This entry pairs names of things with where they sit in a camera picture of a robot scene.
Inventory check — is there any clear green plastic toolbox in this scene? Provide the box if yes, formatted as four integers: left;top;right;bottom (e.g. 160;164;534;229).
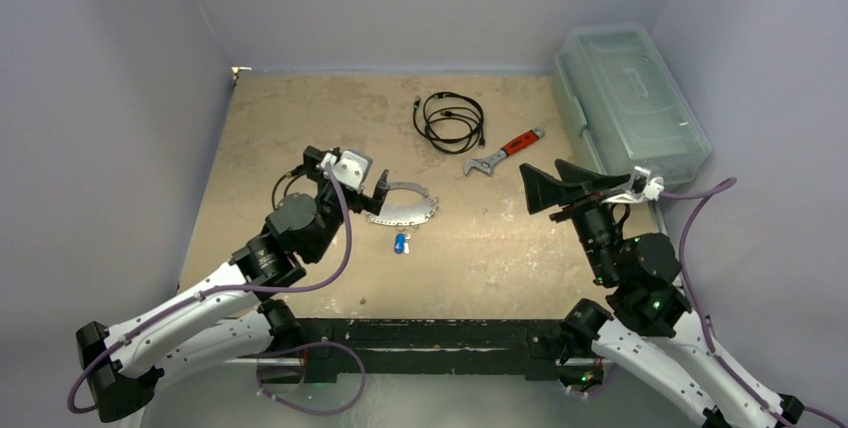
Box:
553;22;712;187

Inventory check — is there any red handled adjustable wrench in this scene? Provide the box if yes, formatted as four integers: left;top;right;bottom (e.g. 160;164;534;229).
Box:
463;127;545;176

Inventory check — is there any blue key tag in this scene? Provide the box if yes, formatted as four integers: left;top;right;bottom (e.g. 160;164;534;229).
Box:
393;233;404;254

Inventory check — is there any black coiled cable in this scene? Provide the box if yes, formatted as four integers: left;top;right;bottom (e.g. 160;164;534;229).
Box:
411;91;487;156

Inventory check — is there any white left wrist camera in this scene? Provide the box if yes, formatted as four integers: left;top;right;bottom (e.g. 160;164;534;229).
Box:
317;150;373;193

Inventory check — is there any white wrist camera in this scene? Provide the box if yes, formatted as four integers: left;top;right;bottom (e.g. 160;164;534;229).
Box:
601;166;665;204
317;150;373;193

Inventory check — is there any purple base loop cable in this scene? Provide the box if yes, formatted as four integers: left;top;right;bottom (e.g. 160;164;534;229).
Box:
255;336;368;416

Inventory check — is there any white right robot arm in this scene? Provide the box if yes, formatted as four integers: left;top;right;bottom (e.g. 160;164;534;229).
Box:
519;160;806;427

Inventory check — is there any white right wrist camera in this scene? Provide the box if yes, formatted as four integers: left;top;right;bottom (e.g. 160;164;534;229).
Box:
601;166;665;204

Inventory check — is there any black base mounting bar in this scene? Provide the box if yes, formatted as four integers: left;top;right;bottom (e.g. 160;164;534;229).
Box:
233;297;625;385

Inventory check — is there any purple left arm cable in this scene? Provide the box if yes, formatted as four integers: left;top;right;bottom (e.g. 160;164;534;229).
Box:
67;163;356;415

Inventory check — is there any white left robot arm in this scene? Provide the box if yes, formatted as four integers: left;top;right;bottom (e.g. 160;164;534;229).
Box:
66;147;390;423

